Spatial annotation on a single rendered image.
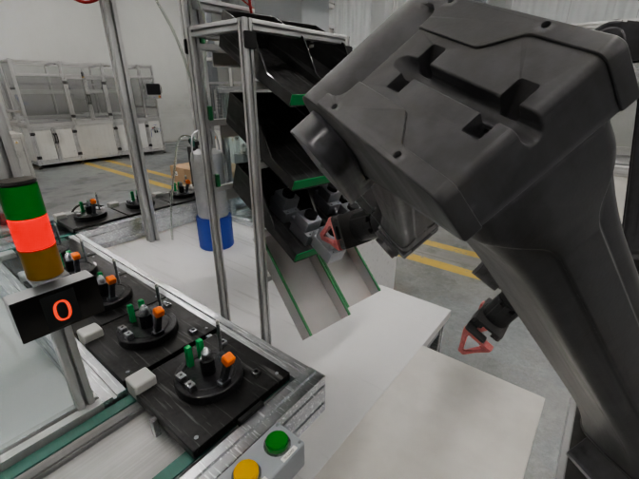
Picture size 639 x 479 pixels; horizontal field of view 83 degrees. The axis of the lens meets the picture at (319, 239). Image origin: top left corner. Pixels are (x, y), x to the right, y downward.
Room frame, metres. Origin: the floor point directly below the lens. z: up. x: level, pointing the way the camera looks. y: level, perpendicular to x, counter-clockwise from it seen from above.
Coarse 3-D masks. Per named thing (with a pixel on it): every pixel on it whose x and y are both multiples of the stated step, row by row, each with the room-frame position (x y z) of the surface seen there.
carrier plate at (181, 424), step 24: (216, 336) 0.73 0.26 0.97; (264, 360) 0.65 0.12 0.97; (168, 384) 0.58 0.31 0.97; (264, 384) 0.58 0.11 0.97; (144, 408) 0.53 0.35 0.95; (168, 408) 0.52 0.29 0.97; (192, 408) 0.52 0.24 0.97; (216, 408) 0.52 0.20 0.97; (240, 408) 0.52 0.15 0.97; (168, 432) 0.47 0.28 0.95; (192, 432) 0.46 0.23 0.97; (216, 432) 0.46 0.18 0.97; (192, 456) 0.43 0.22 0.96
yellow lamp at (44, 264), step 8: (48, 248) 0.51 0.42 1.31; (56, 248) 0.53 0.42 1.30; (24, 256) 0.49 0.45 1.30; (32, 256) 0.50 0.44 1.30; (40, 256) 0.50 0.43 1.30; (48, 256) 0.51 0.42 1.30; (56, 256) 0.52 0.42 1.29; (24, 264) 0.50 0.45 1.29; (32, 264) 0.49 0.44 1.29; (40, 264) 0.50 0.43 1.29; (48, 264) 0.51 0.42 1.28; (56, 264) 0.52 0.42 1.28; (32, 272) 0.49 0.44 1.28; (40, 272) 0.50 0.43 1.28; (48, 272) 0.50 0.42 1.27; (56, 272) 0.51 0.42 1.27; (32, 280) 0.49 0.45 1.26; (40, 280) 0.50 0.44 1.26
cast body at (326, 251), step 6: (312, 234) 0.75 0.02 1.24; (318, 234) 0.71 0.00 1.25; (330, 234) 0.69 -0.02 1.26; (312, 240) 0.73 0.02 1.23; (318, 240) 0.71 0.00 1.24; (312, 246) 0.73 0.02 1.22; (318, 246) 0.71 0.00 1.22; (324, 246) 0.70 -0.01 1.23; (330, 246) 0.69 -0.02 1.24; (318, 252) 0.71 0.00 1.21; (324, 252) 0.70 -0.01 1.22; (330, 252) 0.69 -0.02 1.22; (336, 252) 0.69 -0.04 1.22; (342, 252) 0.70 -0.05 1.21; (324, 258) 0.70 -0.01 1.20; (330, 258) 0.68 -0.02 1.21; (336, 258) 0.70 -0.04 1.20
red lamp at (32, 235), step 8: (8, 224) 0.50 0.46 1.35; (16, 224) 0.49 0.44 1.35; (24, 224) 0.50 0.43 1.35; (32, 224) 0.50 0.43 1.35; (40, 224) 0.51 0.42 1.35; (48, 224) 0.53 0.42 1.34; (16, 232) 0.49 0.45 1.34; (24, 232) 0.50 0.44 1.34; (32, 232) 0.50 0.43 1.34; (40, 232) 0.51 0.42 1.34; (48, 232) 0.52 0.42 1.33; (16, 240) 0.49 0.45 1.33; (24, 240) 0.49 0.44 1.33; (32, 240) 0.50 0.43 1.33; (40, 240) 0.50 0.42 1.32; (48, 240) 0.51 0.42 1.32; (16, 248) 0.50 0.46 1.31; (24, 248) 0.49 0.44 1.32; (32, 248) 0.50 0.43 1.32; (40, 248) 0.50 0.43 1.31
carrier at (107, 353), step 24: (144, 312) 0.74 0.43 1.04; (168, 312) 0.81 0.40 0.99; (96, 336) 0.73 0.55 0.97; (120, 336) 0.71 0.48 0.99; (144, 336) 0.71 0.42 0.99; (168, 336) 0.72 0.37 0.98; (192, 336) 0.73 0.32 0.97; (120, 360) 0.65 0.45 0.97; (144, 360) 0.65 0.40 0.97; (168, 360) 0.66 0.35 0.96
